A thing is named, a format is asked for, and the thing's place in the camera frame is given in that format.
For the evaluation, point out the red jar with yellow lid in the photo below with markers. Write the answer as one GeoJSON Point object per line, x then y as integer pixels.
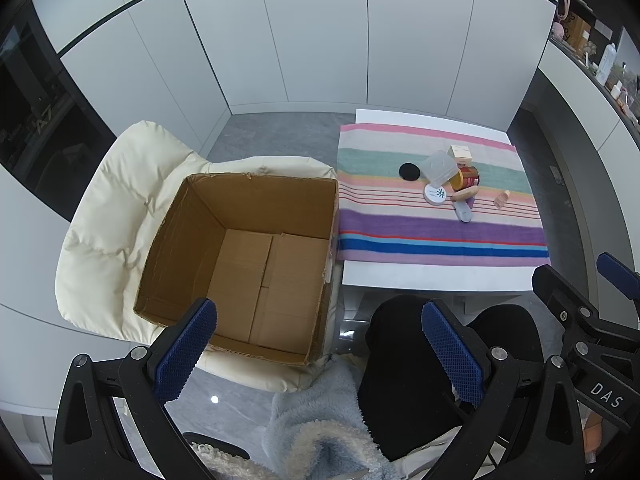
{"type": "Point", "coordinates": [469, 176]}

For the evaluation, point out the small wooden brush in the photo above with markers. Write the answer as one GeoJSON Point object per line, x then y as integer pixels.
{"type": "Point", "coordinates": [466, 193]}

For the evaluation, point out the cream cloth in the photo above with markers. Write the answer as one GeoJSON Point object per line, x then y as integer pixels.
{"type": "Point", "coordinates": [430, 455]}

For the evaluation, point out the striped colourful cloth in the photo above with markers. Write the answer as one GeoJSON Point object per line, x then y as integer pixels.
{"type": "Point", "coordinates": [430, 235]}

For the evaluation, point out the black round lid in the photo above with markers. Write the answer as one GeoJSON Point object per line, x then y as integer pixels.
{"type": "Point", "coordinates": [409, 171]}

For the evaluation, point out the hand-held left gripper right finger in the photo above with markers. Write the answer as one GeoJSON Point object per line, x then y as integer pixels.
{"type": "Point", "coordinates": [452, 360]}

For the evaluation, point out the brown cardboard box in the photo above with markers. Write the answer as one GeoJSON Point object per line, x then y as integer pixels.
{"type": "Point", "coordinates": [260, 270]}

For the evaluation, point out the wall socket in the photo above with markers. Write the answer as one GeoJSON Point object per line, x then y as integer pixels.
{"type": "Point", "coordinates": [555, 173]}

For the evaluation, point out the cream padded armchair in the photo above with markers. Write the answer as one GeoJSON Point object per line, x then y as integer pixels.
{"type": "Point", "coordinates": [115, 230]}

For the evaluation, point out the small beige carton box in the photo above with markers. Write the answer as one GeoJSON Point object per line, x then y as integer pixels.
{"type": "Point", "coordinates": [460, 154]}

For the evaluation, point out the light blue fleece garment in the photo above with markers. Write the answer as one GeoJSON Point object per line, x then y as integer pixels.
{"type": "Point", "coordinates": [320, 425]}

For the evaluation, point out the person's black trousers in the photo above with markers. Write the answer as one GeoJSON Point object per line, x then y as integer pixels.
{"type": "Point", "coordinates": [400, 360]}

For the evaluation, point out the clear square plastic lid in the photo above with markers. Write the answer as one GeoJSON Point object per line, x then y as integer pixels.
{"type": "Point", "coordinates": [439, 167]}

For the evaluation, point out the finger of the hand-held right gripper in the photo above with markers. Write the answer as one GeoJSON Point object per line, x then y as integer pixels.
{"type": "Point", "coordinates": [617, 272]}
{"type": "Point", "coordinates": [560, 292]}

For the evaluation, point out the black glass cabinet door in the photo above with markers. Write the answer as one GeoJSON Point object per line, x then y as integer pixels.
{"type": "Point", "coordinates": [45, 125]}

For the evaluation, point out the white table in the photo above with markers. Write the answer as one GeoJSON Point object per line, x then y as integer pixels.
{"type": "Point", "coordinates": [430, 277]}

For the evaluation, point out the white tall bottle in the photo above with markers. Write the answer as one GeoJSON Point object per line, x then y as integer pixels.
{"type": "Point", "coordinates": [606, 64]}

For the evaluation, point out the white round tin green print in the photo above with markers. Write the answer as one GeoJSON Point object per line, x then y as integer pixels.
{"type": "Point", "coordinates": [436, 193]}

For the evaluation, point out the small pink bottle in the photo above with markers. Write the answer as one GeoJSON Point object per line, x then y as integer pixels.
{"type": "Point", "coordinates": [501, 199]}

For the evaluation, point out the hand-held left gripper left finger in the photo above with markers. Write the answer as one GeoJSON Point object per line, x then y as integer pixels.
{"type": "Point", "coordinates": [186, 355]}

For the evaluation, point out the brown shelf box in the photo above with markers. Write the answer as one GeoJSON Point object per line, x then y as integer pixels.
{"type": "Point", "coordinates": [578, 30]}

